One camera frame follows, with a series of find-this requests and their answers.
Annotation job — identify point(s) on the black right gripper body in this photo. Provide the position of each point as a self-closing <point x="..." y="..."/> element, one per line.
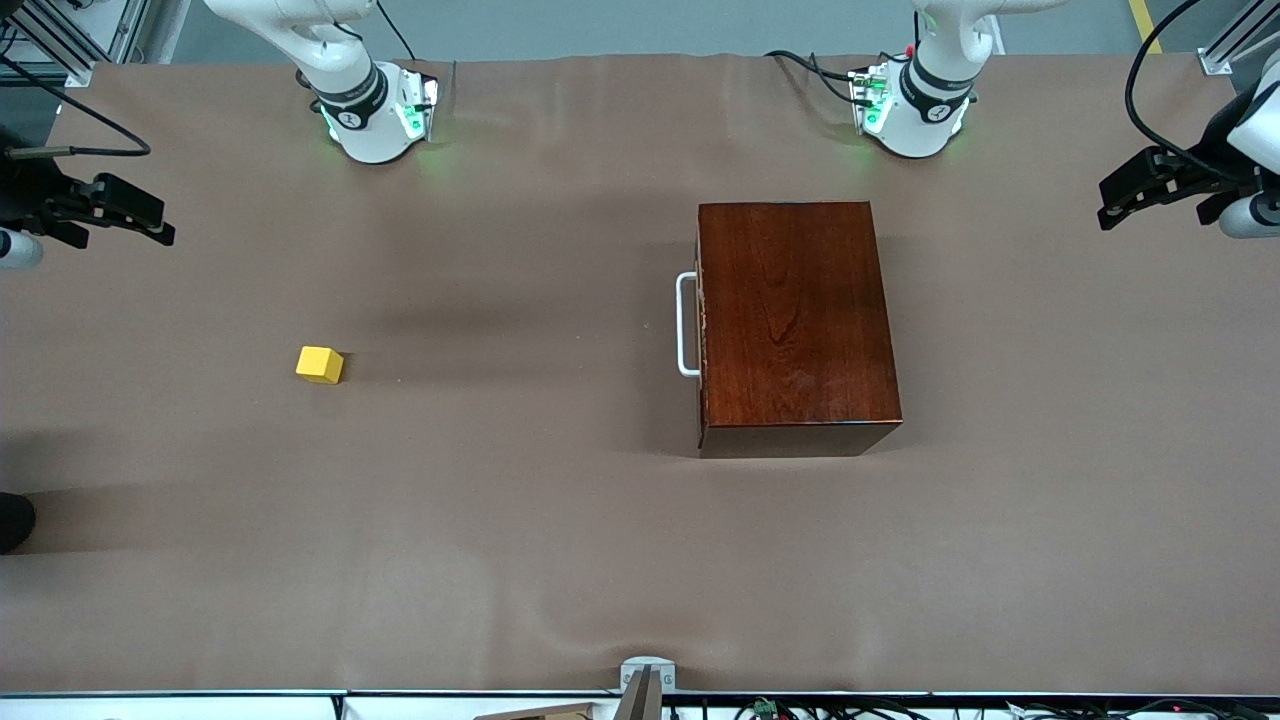
<point x="30" y="193"/>

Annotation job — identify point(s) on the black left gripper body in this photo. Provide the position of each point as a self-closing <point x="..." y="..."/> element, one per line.
<point x="1203" y="172"/>

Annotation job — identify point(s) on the yellow block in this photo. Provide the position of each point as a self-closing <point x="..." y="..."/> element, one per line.
<point x="318" y="366"/>

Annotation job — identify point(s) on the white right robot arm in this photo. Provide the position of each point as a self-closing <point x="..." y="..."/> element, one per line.
<point x="350" y="90"/>

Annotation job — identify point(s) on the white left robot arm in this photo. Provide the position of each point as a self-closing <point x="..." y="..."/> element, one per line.
<point x="925" y="100"/>

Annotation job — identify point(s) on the aluminium profile beam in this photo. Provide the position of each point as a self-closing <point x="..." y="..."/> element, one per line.
<point x="1235" y="45"/>

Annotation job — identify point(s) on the black shoe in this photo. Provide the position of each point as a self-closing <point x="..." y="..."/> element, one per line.
<point x="12" y="522"/>

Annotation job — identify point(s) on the dark brown wooden cabinet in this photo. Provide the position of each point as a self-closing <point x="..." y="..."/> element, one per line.
<point x="800" y="320"/>

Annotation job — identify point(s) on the brown table cover sheet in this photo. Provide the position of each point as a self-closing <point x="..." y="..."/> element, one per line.
<point x="400" y="500"/>

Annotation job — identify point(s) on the brown cardboard piece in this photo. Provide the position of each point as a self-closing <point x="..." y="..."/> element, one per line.
<point x="545" y="712"/>

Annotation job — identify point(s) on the grey metal clamp bracket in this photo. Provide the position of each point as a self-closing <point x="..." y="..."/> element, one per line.
<point x="647" y="675"/>

